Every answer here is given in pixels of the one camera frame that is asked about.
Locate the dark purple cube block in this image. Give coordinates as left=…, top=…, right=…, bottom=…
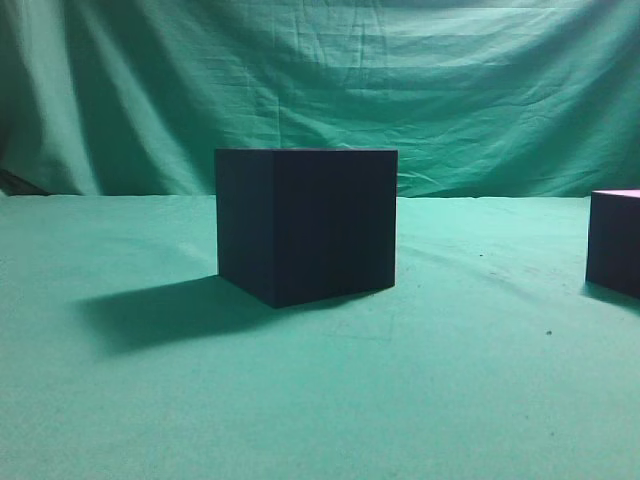
left=214, top=148, right=399, bottom=308

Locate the purple foam groove block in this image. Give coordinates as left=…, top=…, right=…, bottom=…
left=585, top=189, right=639, bottom=299

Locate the green backdrop cloth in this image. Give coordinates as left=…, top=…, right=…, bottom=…
left=1, top=1, right=639, bottom=197

